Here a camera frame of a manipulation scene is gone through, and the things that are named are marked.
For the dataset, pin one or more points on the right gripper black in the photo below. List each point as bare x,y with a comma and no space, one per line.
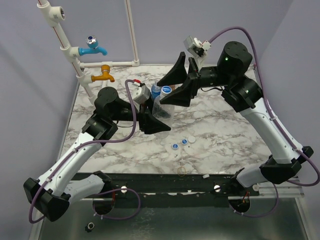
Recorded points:
194,76

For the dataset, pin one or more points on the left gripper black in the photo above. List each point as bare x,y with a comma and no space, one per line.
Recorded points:
151,124

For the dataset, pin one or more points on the clear plastic bottle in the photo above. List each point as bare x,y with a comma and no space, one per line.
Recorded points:
163,112

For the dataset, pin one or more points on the blue white bottle cap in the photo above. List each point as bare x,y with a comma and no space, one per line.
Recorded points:
175,146

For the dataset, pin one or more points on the plain white bottle cap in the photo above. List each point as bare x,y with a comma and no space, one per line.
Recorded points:
191,139

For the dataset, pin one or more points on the golden energy drink bottle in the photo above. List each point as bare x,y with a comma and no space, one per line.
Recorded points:
173,87

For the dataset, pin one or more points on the blue label water bottle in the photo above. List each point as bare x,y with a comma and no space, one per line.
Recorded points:
155,90

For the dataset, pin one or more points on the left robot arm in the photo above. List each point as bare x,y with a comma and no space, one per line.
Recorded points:
113,121

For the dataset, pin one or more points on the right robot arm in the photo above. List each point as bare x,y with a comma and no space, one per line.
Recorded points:
246,97

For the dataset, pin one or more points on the yellow rubber band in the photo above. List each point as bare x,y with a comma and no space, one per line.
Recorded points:
181,171

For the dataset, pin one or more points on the orange faucet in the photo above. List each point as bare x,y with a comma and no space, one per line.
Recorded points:
105,75

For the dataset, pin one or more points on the blue faucet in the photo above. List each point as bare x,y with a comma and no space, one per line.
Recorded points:
93,47

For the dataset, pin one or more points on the small black white knob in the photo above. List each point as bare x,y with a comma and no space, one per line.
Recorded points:
89,227

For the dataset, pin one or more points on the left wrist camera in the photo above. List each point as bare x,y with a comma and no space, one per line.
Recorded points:
141,93

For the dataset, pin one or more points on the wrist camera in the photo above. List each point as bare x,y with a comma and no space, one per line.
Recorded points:
141,93
199,50

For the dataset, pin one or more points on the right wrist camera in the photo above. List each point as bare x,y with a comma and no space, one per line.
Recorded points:
199,50

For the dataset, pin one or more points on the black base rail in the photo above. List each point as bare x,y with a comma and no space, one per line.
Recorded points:
171,191

